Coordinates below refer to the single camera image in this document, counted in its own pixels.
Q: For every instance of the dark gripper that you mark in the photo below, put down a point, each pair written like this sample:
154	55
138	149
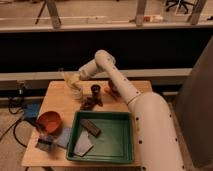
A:
95	99

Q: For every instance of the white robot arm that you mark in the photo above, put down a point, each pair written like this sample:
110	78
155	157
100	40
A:
159	149

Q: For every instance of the dark rectangular block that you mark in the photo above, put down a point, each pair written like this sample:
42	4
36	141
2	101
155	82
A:
90	127

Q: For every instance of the orange toy object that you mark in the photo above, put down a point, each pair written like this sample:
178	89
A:
111	90

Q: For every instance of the grey sponge piece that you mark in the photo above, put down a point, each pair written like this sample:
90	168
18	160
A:
83	144

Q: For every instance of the orange plastic bowl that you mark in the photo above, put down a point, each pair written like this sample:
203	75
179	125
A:
51	121

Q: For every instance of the light blue cloth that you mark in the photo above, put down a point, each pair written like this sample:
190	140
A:
63	139

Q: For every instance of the green plastic tray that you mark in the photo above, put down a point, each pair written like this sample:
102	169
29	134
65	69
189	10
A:
114	144

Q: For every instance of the blue box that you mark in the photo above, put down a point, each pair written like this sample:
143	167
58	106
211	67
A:
31	110

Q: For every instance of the office chair base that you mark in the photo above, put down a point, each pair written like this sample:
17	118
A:
179	3

